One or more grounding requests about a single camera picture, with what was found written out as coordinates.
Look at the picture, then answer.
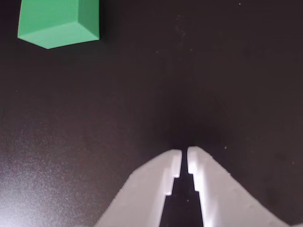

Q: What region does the green cube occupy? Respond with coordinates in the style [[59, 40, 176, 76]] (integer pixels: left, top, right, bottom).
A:
[[17, 0, 100, 50]]

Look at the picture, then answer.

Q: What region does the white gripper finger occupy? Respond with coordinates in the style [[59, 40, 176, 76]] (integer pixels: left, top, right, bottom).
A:
[[94, 148, 183, 227], [187, 146, 303, 227]]

